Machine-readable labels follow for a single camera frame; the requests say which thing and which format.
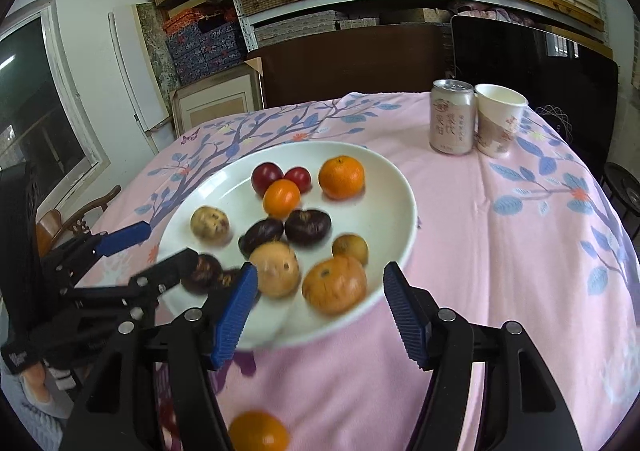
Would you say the small orange mandarin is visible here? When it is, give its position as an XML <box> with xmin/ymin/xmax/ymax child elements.
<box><xmin>263</xmin><ymin>179</ymin><xmax>302</xmax><ymax>219</ymax></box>

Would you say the dark brown wooden board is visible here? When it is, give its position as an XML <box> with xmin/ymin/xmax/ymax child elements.
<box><xmin>245</xmin><ymin>25</ymin><xmax>453</xmax><ymax>109</ymax></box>

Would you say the dark water chestnut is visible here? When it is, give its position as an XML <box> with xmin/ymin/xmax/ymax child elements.
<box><xmin>238</xmin><ymin>217</ymin><xmax>286</xmax><ymax>257</ymax></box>
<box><xmin>284</xmin><ymin>209</ymin><xmax>332</xmax><ymax>248</ymax></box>
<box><xmin>180</xmin><ymin>253</ymin><xmax>224</xmax><ymax>295</ymax></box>
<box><xmin>220</xmin><ymin>268</ymin><xmax>246</xmax><ymax>292</ymax></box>

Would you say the white board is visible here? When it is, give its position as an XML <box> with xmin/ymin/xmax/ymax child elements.
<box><xmin>109</xmin><ymin>4</ymin><xmax>173</xmax><ymax>154</ymax></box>

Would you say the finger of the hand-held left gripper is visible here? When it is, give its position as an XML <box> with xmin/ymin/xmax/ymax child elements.
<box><xmin>42</xmin><ymin>221</ymin><xmax>152</xmax><ymax>290</ymax></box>
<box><xmin>64</xmin><ymin>247</ymin><xmax>200</xmax><ymax>305</ymax></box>

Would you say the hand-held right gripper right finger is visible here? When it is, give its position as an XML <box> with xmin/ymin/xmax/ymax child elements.
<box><xmin>382</xmin><ymin>261</ymin><xmax>583</xmax><ymax>451</ymax></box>

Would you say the black round stand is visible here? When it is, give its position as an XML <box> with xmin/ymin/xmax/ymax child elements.
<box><xmin>600</xmin><ymin>162</ymin><xmax>640</xmax><ymax>232</ymax></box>

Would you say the stack of blue patterned boxes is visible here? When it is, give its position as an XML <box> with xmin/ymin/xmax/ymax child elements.
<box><xmin>164</xmin><ymin>8</ymin><xmax>248</xmax><ymax>87</ymax></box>

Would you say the white framed window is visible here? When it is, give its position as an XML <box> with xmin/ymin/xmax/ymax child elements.
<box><xmin>0</xmin><ymin>0</ymin><xmax>111</xmax><ymax>212</ymax></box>

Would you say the bright red plum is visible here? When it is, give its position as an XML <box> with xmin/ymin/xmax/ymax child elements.
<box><xmin>283</xmin><ymin>166</ymin><xmax>313</xmax><ymax>194</ymax></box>

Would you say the large orange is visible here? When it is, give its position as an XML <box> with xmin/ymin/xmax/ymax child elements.
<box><xmin>301</xmin><ymin>255</ymin><xmax>368</xmax><ymax>316</ymax></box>

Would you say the stone pattern board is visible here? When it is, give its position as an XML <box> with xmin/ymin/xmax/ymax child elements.
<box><xmin>136</xmin><ymin>2</ymin><xmax>181</xmax><ymax>92</ymax></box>

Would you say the white plate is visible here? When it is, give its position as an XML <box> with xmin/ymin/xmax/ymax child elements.
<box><xmin>159</xmin><ymin>141</ymin><xmax>417</xmax><ymax>351</ymax></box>

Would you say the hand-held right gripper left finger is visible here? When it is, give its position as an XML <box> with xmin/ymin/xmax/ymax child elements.
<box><xmin>59</xmin><ymin>262</ymin><xmax>260</xmax><ymax>451</ymax></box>

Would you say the beige picture frame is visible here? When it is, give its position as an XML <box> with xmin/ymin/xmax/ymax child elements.
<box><xmin>170</xmin><ymin>58</ymin><xmax>266</xmax><ymax>137</ymax></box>

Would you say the white drink can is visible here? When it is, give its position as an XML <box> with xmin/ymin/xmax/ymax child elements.
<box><xmin>430</xmin><ymin>79</ymin><xmax>476</xmax><ymax>155</ymax></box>

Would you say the wooden chair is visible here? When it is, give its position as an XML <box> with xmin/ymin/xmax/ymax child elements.
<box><xmin>36</xmin><ymin>185</ymin><xmax>122</xmax><ymax>257</ymax></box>

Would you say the person's left hand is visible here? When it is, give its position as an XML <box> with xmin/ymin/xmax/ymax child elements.
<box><xmin>21</xmin><ymin>364</ymin><xmax>52</xmax><ymax>403</ymax></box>

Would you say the yellow passion fruit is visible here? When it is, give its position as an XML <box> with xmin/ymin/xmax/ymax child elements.
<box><xmin>331</xmin><ymin>233</ymin><xmax>370</xmax><ymax>267</ymax></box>

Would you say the striped pepino melon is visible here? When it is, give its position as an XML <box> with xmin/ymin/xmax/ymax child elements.
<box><xmin>190</xmin><ymin>206</ymin><xmax>232</xmax><ymax>247</ymax></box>
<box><xmin>248</xmin><ymin>241</ymin><xmax>302</xmax><ymax>299</ymax></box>

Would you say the black screen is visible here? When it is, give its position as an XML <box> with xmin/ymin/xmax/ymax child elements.
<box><xmin>450</xmin><ymin>14</ymin><xmax>620</xmax><ymax>169</ymax></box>

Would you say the white paper cup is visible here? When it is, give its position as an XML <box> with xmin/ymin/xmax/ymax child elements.
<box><xmin>474</xmin><ymin>84</ymin><xmax>529</xmax><ymax>159</ymax></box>

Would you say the dark red plum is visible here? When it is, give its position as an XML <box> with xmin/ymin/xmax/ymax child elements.
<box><xmin>251</xmin><ymin>162</ymin><xmax>285</xmax><ymax>197</ymax></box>

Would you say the pink deer print tablecloth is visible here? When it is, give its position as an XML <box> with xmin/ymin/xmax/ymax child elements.
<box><xmin>87</xmin><ymin>91</ymin><xmax>638</xmax><ymax>451</ymax></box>

